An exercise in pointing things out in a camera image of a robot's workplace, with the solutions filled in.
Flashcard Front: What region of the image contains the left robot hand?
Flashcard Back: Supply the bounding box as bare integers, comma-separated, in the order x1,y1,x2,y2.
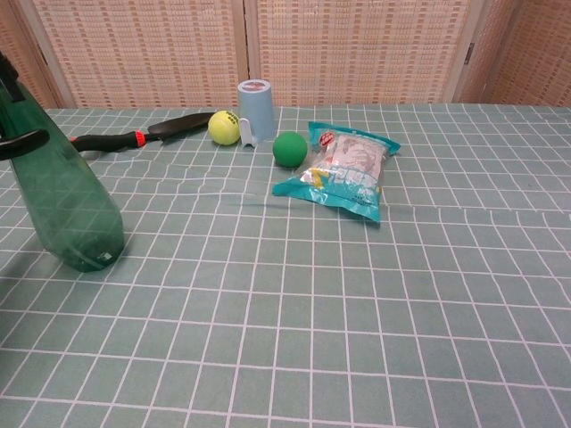
0,128,51,162

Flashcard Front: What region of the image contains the green spray bottle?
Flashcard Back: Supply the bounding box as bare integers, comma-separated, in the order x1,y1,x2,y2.
0,50,126,273

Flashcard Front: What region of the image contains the black garden trowel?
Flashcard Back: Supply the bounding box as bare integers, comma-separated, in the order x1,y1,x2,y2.
70,111,216,155

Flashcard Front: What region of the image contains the yellow tennis ball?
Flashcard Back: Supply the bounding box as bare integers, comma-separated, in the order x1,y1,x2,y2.
207,110,243,146

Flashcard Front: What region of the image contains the small white plastic hook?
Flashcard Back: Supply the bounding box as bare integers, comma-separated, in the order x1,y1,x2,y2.
238,117,260,149

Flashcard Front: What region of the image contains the clear plastic jar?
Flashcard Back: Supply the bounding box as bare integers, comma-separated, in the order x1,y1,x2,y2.
236,78,277,144

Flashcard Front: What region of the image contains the green rubber ball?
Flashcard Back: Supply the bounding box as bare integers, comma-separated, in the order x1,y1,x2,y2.
272,131,309,169

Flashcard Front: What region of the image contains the green checked tablecloth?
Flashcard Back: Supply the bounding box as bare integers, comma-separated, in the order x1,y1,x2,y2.
0,103,571,428

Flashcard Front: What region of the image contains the bamboo folding screen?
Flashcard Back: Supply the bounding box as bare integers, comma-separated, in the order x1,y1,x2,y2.
0,0,571,111

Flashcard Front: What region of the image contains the teal snack bag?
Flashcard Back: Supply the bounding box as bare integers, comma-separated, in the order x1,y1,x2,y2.
271,120,401,225

